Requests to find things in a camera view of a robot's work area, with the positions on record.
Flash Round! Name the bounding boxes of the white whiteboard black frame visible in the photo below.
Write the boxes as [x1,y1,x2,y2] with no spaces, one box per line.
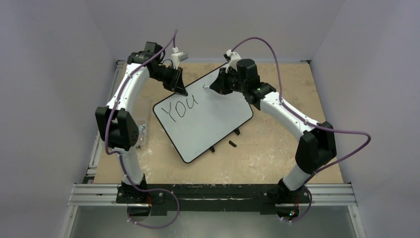
[153,68,254,164]

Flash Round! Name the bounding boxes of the purple cable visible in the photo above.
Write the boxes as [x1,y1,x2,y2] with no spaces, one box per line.
[231,37,372,224]
[104,29,180,230]

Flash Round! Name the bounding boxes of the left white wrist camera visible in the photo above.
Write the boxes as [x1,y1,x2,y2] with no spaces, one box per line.
[170,47,188,69]

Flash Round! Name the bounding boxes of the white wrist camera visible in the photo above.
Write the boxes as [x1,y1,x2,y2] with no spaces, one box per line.
[223,50,242,73]
[170,47,188,69]

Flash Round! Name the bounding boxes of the black marker cap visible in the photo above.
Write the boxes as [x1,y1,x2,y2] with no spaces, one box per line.
[228,140,237,147]

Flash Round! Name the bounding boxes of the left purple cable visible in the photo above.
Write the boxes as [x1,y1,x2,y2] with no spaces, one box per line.
[104,29,180,230]

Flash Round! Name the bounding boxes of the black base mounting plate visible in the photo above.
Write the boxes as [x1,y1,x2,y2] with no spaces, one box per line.
[115,183,310,216]

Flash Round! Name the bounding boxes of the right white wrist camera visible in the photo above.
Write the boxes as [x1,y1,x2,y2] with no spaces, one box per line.
[223,50,242,73]

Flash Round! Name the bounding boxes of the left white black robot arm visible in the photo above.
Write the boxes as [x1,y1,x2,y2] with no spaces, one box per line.
[95,42,188,203]

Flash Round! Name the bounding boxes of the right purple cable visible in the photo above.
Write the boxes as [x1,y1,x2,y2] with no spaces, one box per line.
[231,37,372,224]

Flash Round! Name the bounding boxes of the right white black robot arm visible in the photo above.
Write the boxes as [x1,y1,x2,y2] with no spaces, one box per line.
[209,59,337,202]

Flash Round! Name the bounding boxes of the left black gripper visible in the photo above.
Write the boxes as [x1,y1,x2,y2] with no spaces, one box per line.
[151,65,187,96]

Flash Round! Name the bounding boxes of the clear plastic screw box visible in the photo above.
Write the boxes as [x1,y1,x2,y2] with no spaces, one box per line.
[135,109,150,149]

